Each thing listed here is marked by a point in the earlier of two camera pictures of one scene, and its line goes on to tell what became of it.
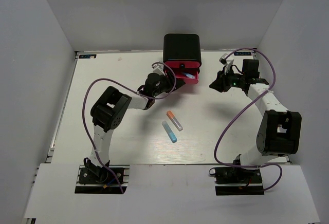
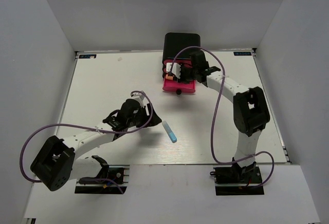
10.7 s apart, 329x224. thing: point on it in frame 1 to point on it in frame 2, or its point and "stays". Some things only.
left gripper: (170, 82) to (147, 118)
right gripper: (221, 84) to (182, 79)
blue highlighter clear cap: (169, 131) stays
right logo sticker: (242, 53) stays
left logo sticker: (89, 56) stays
